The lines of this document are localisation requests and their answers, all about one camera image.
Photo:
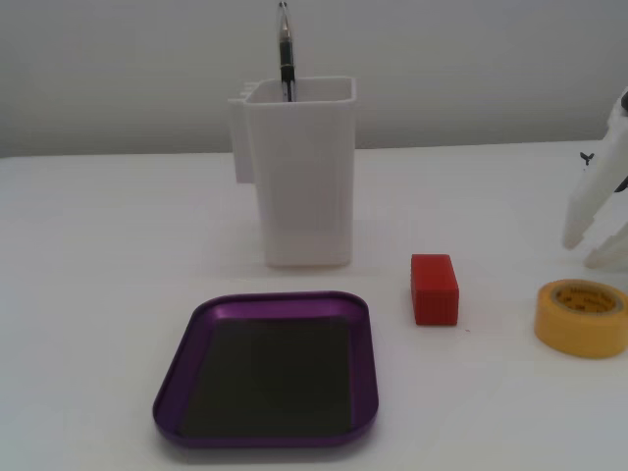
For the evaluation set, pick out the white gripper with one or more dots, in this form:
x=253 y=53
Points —
x=604 y=196

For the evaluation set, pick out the red cube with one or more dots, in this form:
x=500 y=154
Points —
x=434 y=294

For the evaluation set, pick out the yellow tape roll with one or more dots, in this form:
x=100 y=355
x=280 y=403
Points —
x=569 y=329

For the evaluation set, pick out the white plastic pen holder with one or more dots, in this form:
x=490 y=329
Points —
x=304 y=186

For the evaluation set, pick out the black pen with clip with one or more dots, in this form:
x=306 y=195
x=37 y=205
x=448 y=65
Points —
x=285 y=54

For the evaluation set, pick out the purple metal tray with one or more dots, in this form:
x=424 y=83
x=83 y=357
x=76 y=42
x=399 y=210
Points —
x=196 y=343

